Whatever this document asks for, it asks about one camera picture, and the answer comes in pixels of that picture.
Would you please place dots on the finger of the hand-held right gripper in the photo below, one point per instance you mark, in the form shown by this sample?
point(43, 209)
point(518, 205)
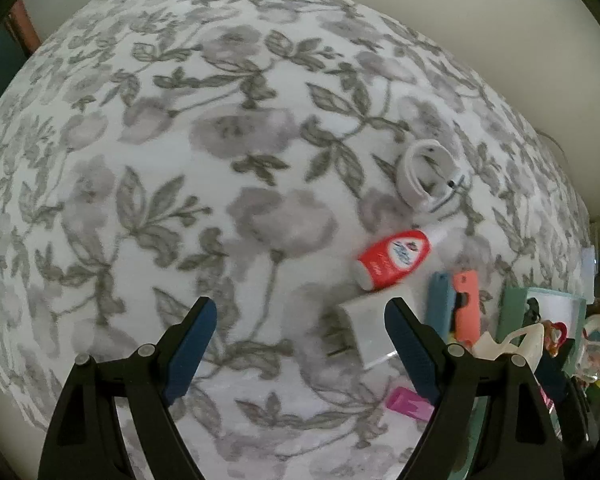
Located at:
point(550, 375)

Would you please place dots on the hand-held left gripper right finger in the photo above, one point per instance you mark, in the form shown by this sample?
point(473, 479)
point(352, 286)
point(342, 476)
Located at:
point(412, 350)

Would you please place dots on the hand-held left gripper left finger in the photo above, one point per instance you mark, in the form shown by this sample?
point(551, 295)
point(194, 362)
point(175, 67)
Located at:
point(190, 350)

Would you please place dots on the pink puppy toy figure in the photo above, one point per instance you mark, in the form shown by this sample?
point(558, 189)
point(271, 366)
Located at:
point(555, 335)

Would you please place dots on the pink packet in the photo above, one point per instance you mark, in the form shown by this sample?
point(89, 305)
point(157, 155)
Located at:
point(405, 402)

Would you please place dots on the white plug adapter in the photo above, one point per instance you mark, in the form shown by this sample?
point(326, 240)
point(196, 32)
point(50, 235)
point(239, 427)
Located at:
point(365, 325)

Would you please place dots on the teal cardboard tray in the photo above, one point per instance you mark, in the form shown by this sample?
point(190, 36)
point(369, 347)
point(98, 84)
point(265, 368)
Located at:
point(512, 310)

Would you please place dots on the red stain remover bottle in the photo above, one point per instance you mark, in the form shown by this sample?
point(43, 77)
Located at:
point(395, 260)

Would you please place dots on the white power strip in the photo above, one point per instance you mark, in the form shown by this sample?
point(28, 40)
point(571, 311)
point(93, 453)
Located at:
point(589, 260)

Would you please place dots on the brown wooden post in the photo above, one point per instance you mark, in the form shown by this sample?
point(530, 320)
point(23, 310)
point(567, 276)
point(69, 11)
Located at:
point(22, 25)

